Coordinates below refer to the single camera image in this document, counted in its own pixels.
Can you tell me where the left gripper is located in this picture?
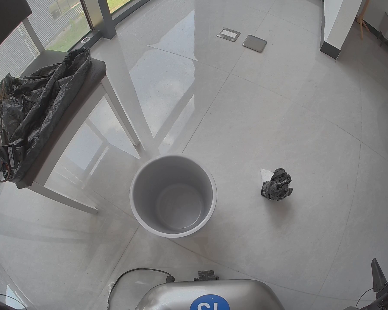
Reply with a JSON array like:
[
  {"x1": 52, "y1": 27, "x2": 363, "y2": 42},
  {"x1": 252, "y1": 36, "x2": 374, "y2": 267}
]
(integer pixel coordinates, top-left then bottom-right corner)
[{"x1": 0, "y1": 144, "x2": 24, "y2": 177}]

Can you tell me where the black plastic bag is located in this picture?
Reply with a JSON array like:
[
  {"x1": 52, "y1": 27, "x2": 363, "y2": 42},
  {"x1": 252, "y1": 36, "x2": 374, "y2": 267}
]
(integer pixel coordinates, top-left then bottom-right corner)
[{"x1": 0, "y1": 47, "x2": 92, "y2": 183}]

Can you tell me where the black plastic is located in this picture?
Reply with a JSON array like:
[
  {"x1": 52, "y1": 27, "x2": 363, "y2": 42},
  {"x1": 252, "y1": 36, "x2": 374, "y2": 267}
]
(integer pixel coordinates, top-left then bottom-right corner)
[{"x1": 261, "y1": 168, "x2": 293, "y2": 202}]

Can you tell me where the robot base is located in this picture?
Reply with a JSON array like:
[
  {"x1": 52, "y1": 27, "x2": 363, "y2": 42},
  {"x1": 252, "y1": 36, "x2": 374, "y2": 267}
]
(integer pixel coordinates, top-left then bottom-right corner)
[{"x1": 134, "y1": 270, "x2": 285, "y2": 310}]

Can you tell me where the white trash bin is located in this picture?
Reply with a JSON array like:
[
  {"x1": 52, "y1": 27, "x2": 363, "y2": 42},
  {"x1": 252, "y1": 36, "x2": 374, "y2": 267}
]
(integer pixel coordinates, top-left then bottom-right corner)
[{"x1": 129, "y1": 154, "x2": 218, "y2": 239}]

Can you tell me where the white chair dark grey seat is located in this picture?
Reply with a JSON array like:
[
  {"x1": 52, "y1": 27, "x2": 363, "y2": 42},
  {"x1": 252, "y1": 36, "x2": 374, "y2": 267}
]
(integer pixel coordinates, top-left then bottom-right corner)
[{"x1": 0, "y1": 0, "x2": 146, "y2": 215}]

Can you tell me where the window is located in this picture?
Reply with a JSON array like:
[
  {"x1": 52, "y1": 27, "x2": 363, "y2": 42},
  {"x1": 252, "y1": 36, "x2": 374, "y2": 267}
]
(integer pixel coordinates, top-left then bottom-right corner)
[{"x1": 0, "y1": 0, "x2": 185, "y2": 123}]

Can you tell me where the wooden stand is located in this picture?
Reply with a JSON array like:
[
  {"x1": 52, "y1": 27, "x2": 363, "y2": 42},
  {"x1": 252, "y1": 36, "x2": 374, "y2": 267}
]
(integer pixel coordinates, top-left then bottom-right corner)
[{"x1": 356, "y1": 0, "x2": 377, "y2": 40}]

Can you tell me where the black cable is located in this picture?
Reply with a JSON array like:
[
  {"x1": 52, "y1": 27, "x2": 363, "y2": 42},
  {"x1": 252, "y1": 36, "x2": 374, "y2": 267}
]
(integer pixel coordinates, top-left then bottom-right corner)
[{"x1": 108, "y1": 268, "x2": 176, "y2": 310}]

